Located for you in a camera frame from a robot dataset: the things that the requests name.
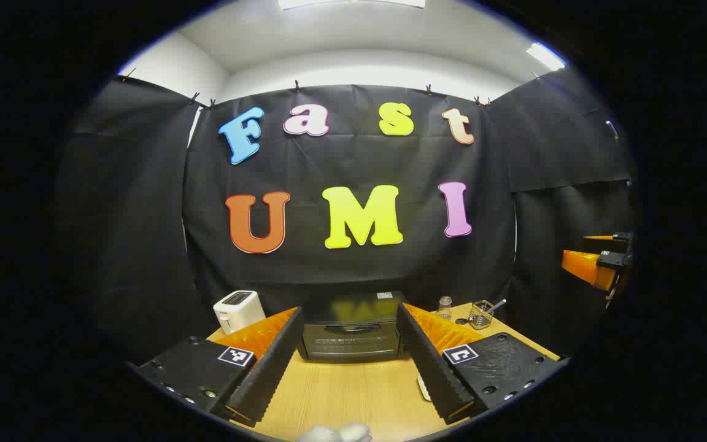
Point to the small ceiling light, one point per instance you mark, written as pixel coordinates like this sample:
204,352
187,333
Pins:
545,56

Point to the light green square plate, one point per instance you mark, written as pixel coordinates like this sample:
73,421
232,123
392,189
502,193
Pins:
424,388

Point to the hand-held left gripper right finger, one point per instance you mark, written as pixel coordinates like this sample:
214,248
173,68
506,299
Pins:
430,368

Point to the black electric oven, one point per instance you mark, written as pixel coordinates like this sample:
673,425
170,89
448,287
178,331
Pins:
350,334

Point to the white toaster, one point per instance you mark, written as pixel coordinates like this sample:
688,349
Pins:
238,310

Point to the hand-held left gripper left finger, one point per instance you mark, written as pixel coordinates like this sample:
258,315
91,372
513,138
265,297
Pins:
267,368

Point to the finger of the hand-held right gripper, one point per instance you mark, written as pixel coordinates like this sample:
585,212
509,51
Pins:
620,238
587,265

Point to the clear glass bottle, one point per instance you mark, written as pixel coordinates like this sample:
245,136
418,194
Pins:
445,309

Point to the long ceiling light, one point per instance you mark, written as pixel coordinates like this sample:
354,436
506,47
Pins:
353,2

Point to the metal spoon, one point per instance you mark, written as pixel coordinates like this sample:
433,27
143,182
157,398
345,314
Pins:
498,304

